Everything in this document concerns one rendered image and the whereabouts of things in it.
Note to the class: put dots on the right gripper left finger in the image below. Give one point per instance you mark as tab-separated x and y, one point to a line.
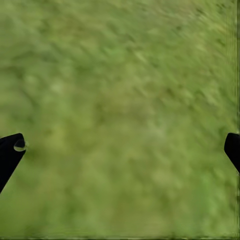
12	149

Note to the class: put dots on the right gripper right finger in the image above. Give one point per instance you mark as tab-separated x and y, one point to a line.
232	149

